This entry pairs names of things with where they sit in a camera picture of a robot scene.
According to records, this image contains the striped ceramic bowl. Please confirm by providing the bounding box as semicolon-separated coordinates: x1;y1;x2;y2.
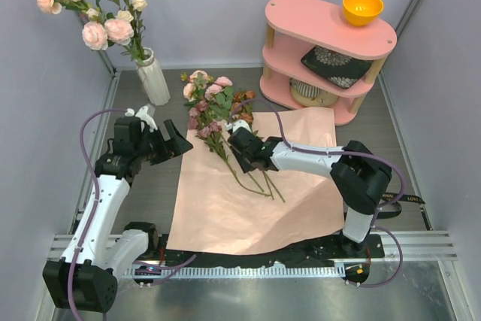
289;78;339;107

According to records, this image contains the cream rose flower stem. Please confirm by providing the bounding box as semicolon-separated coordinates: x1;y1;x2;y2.
101;0;147;62

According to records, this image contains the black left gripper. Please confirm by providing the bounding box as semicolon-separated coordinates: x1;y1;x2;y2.
135;120;192;165

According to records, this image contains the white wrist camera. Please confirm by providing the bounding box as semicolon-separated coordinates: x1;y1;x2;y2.
225;120;251;134
125;104;158;131

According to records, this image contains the aluminium frame rail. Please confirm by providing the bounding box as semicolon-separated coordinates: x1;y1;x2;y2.
47;230;461;265

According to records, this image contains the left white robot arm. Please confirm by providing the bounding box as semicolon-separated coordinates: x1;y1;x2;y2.
42;115;193;314

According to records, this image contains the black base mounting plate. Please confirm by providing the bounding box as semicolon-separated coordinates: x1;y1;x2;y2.
153;234;385;268

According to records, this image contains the white ribbed ceramic vase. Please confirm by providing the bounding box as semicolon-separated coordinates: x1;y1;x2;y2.
135;47;171;106

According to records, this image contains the pink three-tier shelf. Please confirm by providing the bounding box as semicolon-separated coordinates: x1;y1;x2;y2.
260;0;397;126

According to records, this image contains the black floral square plate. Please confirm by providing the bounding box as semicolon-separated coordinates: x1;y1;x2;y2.
301;46;373;89

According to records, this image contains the white perforated cable duct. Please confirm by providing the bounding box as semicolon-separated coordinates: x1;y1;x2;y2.
123;262;345;281

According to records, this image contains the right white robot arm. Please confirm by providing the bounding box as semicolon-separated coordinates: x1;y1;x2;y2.
227;123;392;257

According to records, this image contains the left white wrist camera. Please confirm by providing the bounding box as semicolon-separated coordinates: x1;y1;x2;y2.
125;104;158;131

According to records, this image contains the pink artificial flower bouquet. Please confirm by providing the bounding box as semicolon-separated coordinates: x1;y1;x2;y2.
181;70;286;202

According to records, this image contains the light pink peony stem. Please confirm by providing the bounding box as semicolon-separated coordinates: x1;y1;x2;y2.
82;18;144;60

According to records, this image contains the pink wrapping paper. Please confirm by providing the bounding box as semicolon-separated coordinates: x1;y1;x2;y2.
167;130;344;255

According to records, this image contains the orange plastic bowl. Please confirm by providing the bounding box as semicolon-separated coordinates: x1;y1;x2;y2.
342;0;384;27

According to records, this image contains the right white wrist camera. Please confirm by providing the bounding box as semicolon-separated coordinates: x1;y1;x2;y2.
225;120;251;134

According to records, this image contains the black ribbon with gold lettering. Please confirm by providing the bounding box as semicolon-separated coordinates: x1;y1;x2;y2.
377;192;425;220

